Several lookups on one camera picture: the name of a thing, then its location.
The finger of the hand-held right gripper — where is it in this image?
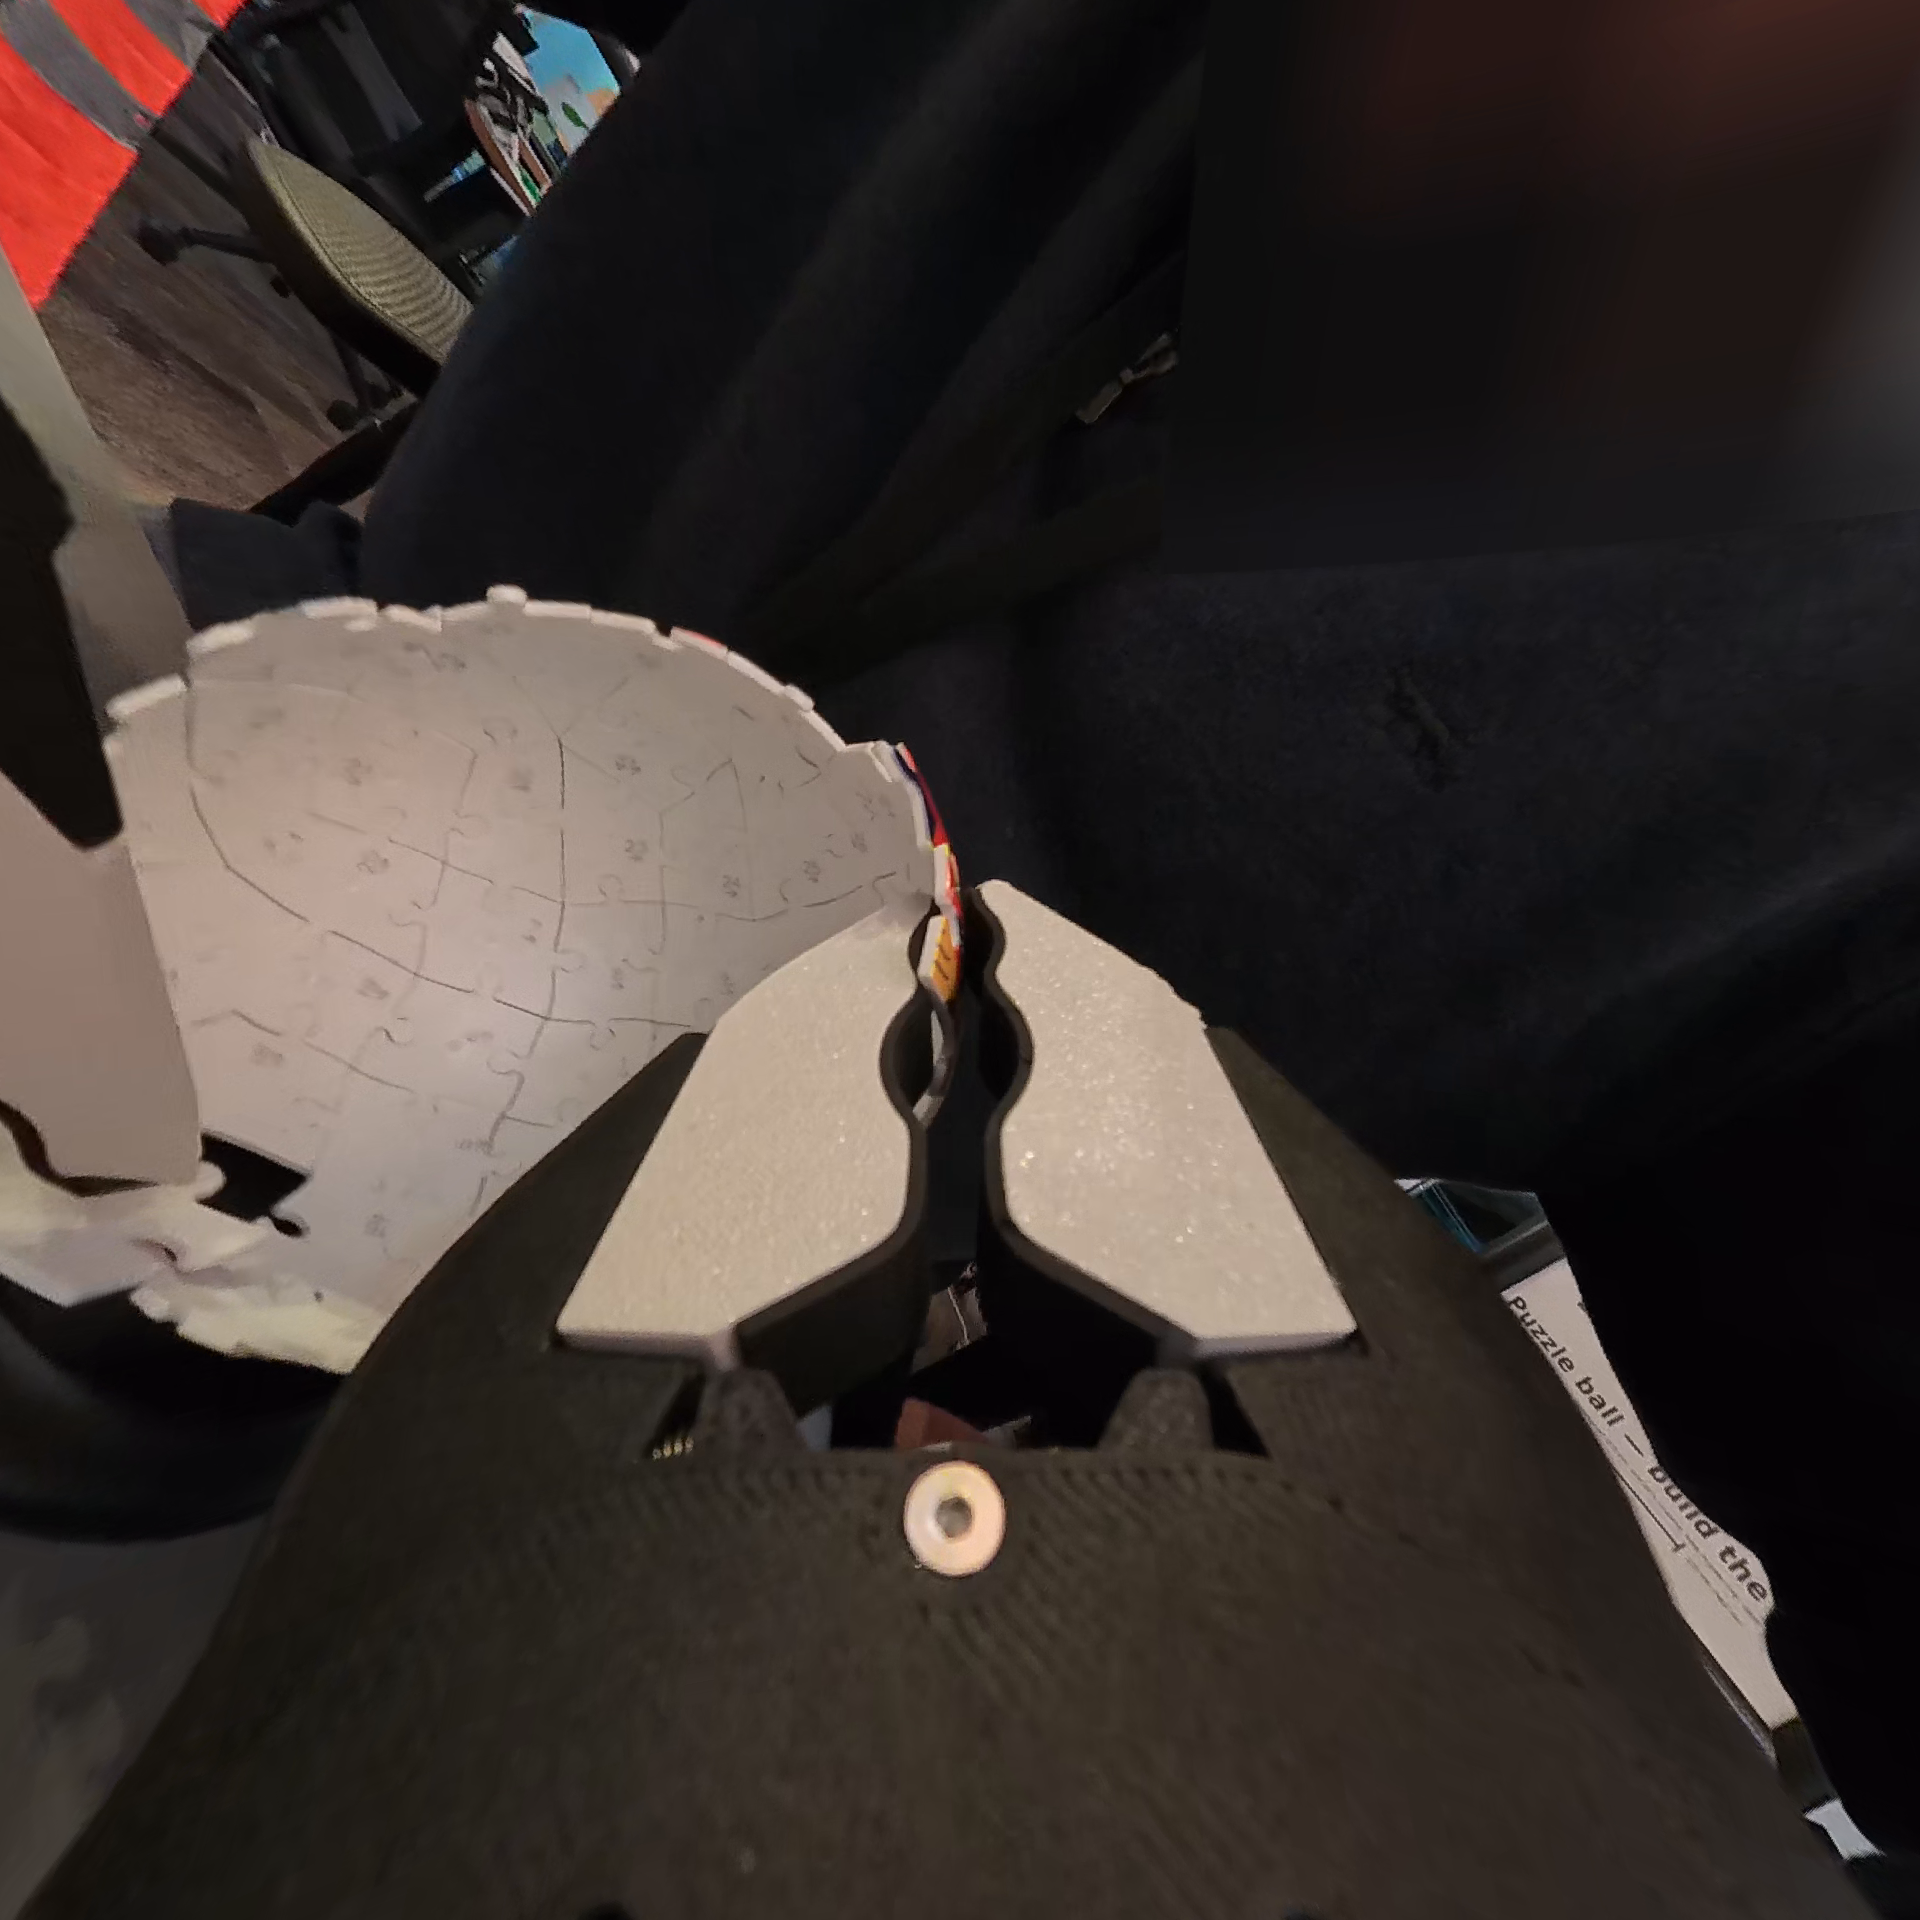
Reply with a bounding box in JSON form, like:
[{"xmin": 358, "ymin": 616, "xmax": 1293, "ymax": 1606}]
[
  {"xmin": 0, "ymin": 398, "xmax": 208, "ymax": 1191},
  {"xmin": 0, "ymin": 247, "xmax": 191, "ymax": 722}
]

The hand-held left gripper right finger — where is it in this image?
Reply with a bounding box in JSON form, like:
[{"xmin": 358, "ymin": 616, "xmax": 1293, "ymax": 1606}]
[{"xmin": 969, "ymin": 880, "xmax": 1358, "ymax": 1447}]

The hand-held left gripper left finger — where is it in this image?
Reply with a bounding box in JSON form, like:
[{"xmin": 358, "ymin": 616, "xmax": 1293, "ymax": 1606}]
[{"xmin": 554, "ymin": 898, "xmax": 964, "ymax": 1447}]

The colourful puzzle ball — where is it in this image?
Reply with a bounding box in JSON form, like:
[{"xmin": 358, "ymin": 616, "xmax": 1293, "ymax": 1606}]
[{"xmin": 0, "ymin": 589, "xmax": 966, "ymax": 1373}]

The black office chair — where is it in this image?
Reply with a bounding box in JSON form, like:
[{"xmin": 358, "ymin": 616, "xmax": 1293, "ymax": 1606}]
[{"xmin": 139, "ymin": 134, "xmax": 496, "ymax": 437}]

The orange red object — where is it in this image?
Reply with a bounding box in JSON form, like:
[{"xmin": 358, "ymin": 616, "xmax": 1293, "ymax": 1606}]
[{"xmin": 0, "ymin": 0, "xmax": 250, "ymax": 302}]

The colourful screen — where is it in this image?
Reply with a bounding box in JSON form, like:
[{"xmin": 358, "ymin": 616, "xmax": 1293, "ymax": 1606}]
[{"xmin": 465, "ymin": 4, "xmax": 624, "ymax": 213}]

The white printed sign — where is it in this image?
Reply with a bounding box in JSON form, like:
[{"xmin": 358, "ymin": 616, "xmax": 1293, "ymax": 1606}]
[{"xmin": 1396, "ymin": 1177, "xmax": 1884, "ymax": 1865}]

